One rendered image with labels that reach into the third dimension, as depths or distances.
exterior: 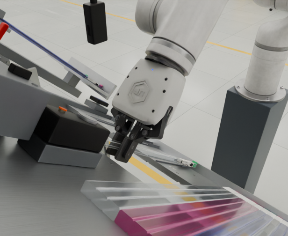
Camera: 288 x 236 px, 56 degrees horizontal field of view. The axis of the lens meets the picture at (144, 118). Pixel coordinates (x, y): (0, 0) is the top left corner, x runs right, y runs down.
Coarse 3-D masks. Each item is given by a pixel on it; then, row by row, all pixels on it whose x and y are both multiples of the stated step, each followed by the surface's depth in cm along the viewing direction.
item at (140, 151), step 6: (108, 144) 42; (114, 144) 43; (120, 144) 44; (138, 150) 49; (144, 150) 50; (150, 150) 53; (150, 156) 52; (156, 156) 54; (162, 156) 55; (168, 156) 57; (174, 162) 60; (180, 162) 62
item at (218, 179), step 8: (112, 120) 88; (160, 144) 77; (168, 152) 75; (176, 152) 74; (144, 160) 78; (192, 160) 71; (192, 168) 71; (200, 168) 70; (168, 176) 74; (208, 176) 68; (216, 176) 67; (224, 184) 66; (232, 184) 65; (240, 192) 64; (248, 192) 63; (256, 200) 61; (272, 208) 60; (280, 216) 58
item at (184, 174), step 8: (88, 112) 78; (104, 120) 78; (112, 128) 70; (112, 136) 62; (128, 136) 71; (144, 144) 71; (152, 144) 74; (160, 152) 72; (152, 160) 56; (160, 160) 59; (160, 168) 54; (168, 168) 55; (176, 168) 60; (184, 168) 66; (176, 176) 52; (184, 176) 55; (192, 176) 60; (200, 176) 66; (184, 184) 51; (192, 184) 50; (200, 184) 55; (208, 184) 59; (216, 184) 66
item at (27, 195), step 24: (0, 144) 24; (0, 168) 20; (24, 168) 22; (48, 168) 24; (72, 168) 27; (96, 168) 31; (120, 168) 36; (0, 192) 17; (24, 192) 18; (48, 192) 20; (72, 192) 22; (0, 216) 15; (24, 216) 16; (48, 216) 17; (72, 216) 18; (96, 216) 20
